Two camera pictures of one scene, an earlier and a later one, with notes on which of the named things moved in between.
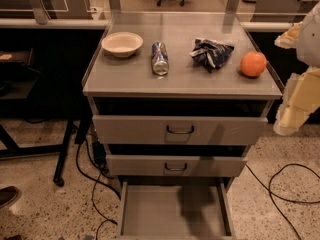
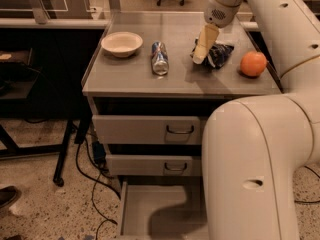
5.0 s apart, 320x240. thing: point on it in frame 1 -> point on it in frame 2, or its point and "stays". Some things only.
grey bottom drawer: [175, 209] stays
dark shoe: [8, 196] stays
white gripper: [310, 40] -> [218, 14]
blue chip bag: [211, 54] stays
